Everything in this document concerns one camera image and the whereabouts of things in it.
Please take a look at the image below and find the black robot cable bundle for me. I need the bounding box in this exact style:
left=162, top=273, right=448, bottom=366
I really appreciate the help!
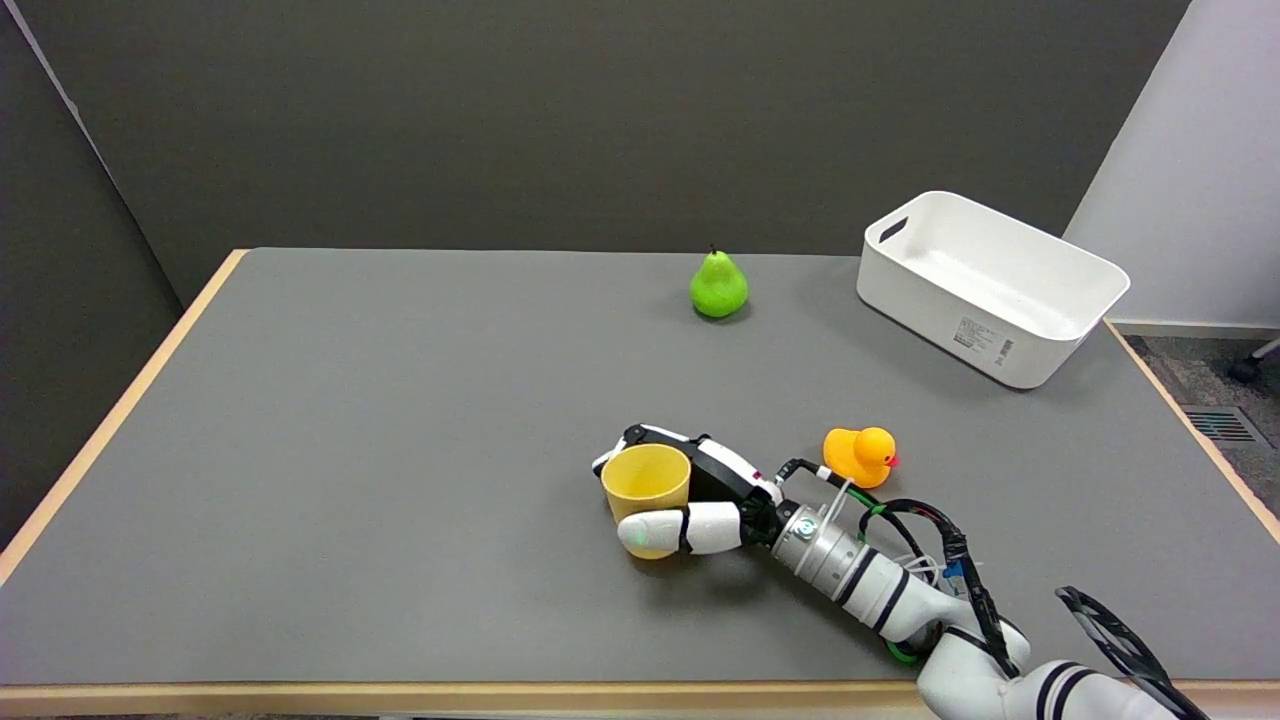
left=774, top=457, right=1031, bottom=683

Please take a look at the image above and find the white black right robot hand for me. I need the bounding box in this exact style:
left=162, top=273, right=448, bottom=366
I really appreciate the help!
left=592, top=424, right=787, bottom=559

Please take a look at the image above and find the black flat cable carrier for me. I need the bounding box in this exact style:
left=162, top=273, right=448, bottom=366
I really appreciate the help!
left=1055, top=586, right=1213, bottom=720

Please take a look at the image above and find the white plastic storage bin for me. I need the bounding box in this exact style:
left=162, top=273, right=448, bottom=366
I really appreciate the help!
left=856, top=190, right=1132, bottom=390

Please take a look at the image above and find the black chair caster wheel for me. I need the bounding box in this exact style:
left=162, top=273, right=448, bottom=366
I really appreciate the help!
left=1228, top=338, right=1280, bottom=384

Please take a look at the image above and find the green toy pear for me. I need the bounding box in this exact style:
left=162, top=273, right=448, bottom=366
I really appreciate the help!
left=689, top=246, right=750, bottom=320

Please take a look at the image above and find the orange rubber duck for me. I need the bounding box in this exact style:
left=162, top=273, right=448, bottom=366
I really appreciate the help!
left=822, top=426, right=899, bottom=491

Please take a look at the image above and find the metal floor vent grille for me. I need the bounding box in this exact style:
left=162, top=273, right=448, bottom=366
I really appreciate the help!
left=1185, top=408, right=1271, bottom=448

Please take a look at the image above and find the yellow plastic cup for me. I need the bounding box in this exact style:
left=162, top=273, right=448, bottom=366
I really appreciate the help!
left=601, top=444, right=693, bottom=561

